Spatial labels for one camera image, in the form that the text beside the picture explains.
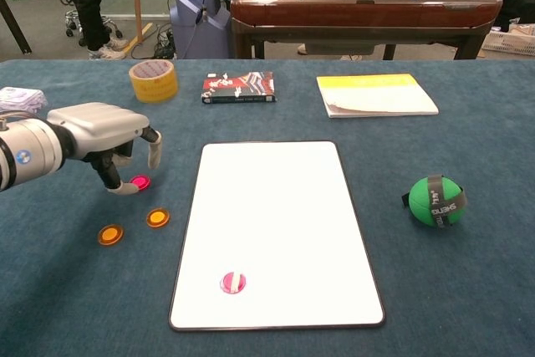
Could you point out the pink disc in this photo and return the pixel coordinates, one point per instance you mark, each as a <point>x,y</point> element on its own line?
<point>141,182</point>
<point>233,282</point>

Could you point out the orange disc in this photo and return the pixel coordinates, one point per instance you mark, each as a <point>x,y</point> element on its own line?
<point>110,235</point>
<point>157,217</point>

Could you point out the yellow white notebook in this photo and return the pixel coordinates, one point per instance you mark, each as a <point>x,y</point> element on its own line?
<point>376,98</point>

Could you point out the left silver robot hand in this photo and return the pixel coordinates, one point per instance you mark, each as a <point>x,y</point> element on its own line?
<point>104,127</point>

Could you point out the black bag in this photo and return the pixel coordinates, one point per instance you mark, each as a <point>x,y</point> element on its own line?
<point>518,8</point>

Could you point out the yellow tape roll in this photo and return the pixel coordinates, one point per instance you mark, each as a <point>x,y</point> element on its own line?
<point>154,85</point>

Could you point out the white plastic crate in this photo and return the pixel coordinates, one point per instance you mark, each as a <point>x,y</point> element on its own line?
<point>507,43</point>

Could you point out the black chrome swivel stool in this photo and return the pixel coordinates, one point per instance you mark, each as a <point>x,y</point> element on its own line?
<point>73,20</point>

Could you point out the black red small box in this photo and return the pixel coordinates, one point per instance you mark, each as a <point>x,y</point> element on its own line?
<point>238,86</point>

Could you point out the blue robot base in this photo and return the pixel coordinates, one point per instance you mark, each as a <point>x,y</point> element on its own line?
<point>196,18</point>

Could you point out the black slanted table leg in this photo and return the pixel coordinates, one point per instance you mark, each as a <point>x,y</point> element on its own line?
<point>16,27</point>

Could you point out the person in black clothes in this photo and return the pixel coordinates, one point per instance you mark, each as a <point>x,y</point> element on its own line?
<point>90,6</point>

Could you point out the blue felt table cloth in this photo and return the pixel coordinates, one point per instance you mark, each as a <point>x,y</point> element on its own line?
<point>460,290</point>

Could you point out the brown mahjong table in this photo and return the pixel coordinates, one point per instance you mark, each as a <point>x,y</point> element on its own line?
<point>363,12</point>

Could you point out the white magnetic board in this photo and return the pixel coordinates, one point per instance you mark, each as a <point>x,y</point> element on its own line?
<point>276,215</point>

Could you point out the clear plastic packet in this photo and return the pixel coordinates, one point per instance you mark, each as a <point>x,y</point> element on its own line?
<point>18,100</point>

